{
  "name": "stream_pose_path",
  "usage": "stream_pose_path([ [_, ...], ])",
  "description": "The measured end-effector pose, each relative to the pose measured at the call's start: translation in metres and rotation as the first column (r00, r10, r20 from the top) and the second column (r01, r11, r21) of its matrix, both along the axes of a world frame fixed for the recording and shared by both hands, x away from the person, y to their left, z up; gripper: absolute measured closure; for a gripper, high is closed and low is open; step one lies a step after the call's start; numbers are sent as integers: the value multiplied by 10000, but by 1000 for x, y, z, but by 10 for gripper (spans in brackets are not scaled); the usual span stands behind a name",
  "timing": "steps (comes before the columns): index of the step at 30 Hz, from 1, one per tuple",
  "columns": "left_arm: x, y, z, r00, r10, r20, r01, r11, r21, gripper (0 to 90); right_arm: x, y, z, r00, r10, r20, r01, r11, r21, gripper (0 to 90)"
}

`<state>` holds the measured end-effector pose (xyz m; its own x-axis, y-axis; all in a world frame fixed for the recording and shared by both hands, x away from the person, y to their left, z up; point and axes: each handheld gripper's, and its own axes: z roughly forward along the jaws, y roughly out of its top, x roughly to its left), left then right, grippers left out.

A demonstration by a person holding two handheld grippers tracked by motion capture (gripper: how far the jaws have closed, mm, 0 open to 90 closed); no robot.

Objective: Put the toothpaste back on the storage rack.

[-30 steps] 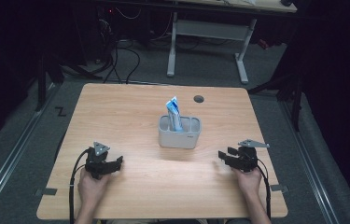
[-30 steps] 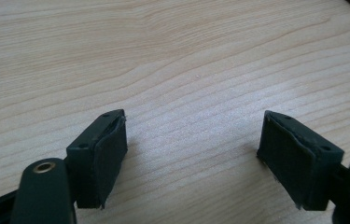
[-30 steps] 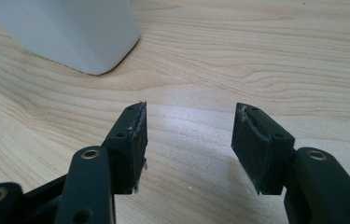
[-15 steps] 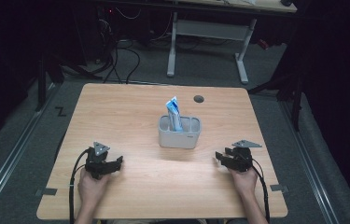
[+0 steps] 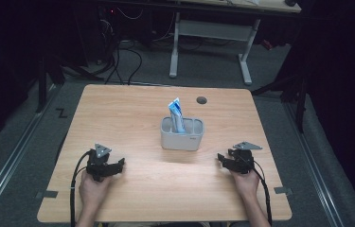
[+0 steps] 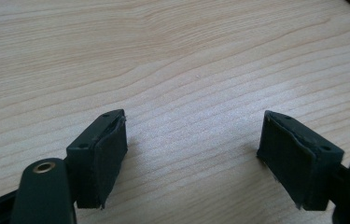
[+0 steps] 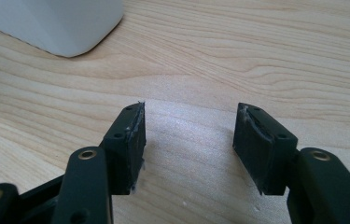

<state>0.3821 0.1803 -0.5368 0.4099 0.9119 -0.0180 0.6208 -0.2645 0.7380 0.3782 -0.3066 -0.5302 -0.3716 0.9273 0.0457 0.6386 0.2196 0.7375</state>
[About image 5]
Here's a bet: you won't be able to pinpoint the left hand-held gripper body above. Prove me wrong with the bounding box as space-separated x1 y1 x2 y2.
85 143 116 183

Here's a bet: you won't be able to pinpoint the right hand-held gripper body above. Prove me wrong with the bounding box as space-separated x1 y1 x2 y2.
227 141 263 175

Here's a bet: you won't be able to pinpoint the grey plastic holder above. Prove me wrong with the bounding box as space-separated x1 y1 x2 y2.
160 115 205 151

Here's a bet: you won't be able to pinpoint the blue white toothpaste tube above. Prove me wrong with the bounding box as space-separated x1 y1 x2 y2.
168 96 187 134

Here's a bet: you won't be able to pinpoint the person's right hand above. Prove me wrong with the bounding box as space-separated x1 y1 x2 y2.
230 169 261 201

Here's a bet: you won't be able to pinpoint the person's left hand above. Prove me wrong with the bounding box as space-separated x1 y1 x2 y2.
78 170 114 210

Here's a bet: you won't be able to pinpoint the grey tape strip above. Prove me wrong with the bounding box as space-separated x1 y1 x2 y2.
273 185 293 196

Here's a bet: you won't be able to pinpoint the black tape strip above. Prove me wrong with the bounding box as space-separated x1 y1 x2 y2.
35 190 60 200

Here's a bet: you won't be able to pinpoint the black metal stand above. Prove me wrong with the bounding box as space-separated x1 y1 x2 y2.
35 56 104 114
250 71 310 134

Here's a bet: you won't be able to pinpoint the small red object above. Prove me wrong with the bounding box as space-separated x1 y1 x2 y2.
261 39 275 51

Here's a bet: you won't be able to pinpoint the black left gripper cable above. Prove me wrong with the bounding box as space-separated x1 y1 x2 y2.
69 148 93 227

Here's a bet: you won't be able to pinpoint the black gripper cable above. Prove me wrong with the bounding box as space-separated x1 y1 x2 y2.
69 148 93 227
242 156 274 227

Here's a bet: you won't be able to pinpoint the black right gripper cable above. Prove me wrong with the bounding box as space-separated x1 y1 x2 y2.
242 156 274 227

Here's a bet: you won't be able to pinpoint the metal floor rail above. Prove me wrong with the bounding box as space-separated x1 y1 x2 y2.
283 101 346 227
0 84 60 223

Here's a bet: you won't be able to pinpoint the black floor cables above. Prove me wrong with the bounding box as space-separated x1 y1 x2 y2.
103 40 144 86

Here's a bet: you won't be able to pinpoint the wooden desk with white frame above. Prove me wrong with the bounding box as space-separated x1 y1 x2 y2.
168 0 302 86

